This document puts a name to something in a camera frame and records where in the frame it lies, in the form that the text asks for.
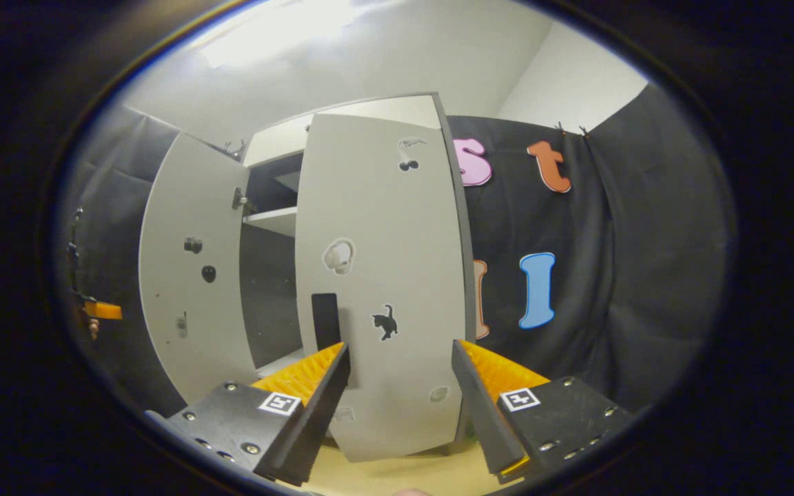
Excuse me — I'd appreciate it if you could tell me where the white cabinet shelf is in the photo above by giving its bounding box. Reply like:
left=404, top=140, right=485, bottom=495
left=257, top=348, right=305, bottom=378
left=243, top=207, right=298, bottom=238

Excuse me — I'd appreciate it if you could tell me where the black door handle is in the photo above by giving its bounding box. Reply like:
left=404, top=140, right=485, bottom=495
left=312, top=293, right=341, bottom=352

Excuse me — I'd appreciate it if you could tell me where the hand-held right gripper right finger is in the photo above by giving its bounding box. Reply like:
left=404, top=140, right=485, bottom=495
left=451, top=339, right=636, bottom=485

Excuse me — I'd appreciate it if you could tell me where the white and grey cabinet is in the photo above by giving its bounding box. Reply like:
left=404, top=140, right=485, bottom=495
left=238, top=93, right=477, bottom=455

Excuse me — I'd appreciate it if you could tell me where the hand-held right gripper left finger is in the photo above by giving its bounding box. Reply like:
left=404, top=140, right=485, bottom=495
left=145, top=342, right=352, bottom=487

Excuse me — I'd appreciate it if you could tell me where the black backdrop cloth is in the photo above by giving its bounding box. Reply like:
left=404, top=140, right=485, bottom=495
left=56, top=83, right=735, bottom=414

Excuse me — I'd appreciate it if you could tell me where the white cabinet door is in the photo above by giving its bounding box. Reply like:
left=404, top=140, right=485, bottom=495
left=295, top=112, right=468, bottom=462
left=139, top=132, right=260, bottom=406

